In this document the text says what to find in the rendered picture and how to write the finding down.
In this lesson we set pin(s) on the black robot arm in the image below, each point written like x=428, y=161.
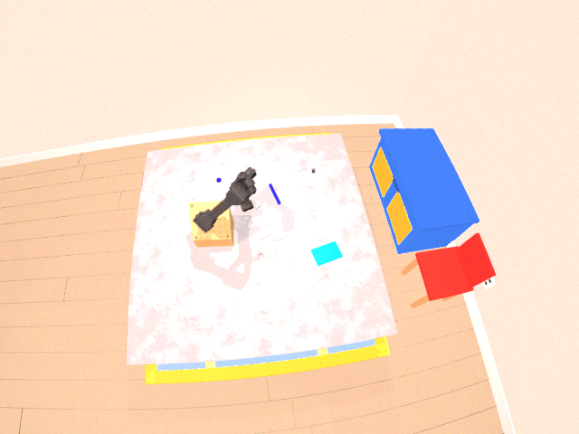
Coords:
x=236, y=195

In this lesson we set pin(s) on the cyan flat plate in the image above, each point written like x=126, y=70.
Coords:
x=326, y=253

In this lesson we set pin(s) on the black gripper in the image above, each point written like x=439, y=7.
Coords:
x=247, y=206

